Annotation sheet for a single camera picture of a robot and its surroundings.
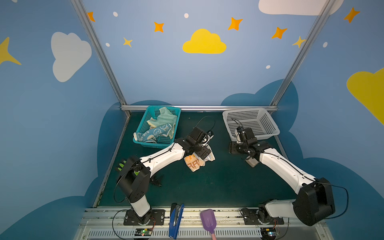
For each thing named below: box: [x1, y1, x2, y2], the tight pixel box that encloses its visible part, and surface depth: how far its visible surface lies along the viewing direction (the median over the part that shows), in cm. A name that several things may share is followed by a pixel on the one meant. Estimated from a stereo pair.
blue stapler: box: [168, 203, 185, 240], surface depth 74 cm
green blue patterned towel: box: [133, 107, 178, 144], surface depth 106 cm
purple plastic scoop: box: [200, 209, 217, 240], surface depth 75 cm
